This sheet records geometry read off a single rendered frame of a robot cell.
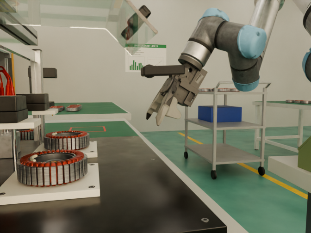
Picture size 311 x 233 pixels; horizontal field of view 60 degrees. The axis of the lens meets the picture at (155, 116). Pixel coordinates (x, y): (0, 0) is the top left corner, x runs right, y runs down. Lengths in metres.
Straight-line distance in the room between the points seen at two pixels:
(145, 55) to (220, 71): 1.79
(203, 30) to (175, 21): 5.49
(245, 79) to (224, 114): 2.48
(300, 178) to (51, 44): 5.55
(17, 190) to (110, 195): 0.14
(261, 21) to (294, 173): 0.47
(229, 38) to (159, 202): 0.47
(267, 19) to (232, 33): 0.25
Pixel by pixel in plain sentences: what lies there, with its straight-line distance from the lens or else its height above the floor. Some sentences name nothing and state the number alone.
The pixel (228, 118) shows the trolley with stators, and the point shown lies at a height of 0.59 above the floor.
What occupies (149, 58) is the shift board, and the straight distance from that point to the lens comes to 5.96.
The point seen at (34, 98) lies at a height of 0.91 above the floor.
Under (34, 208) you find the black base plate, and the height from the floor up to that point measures 0.77.
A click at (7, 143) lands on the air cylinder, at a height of 0.81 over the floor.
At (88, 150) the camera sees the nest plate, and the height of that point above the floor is 0.78.
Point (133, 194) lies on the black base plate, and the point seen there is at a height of 0.77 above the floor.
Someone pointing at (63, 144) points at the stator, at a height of 0.80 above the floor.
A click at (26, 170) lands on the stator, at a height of 0.81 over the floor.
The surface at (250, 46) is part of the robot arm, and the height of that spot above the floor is 1.03.
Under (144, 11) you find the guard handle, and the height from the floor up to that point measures 1.05.
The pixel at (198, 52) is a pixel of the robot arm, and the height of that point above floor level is 1.03.
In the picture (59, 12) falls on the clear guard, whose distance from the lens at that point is 0.51.
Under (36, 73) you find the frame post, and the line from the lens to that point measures 0.92.
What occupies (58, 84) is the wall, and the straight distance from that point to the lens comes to 5.84.
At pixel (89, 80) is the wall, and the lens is 5.80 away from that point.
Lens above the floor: 0.93
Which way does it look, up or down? 6 degrees down
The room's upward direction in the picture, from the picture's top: straight up
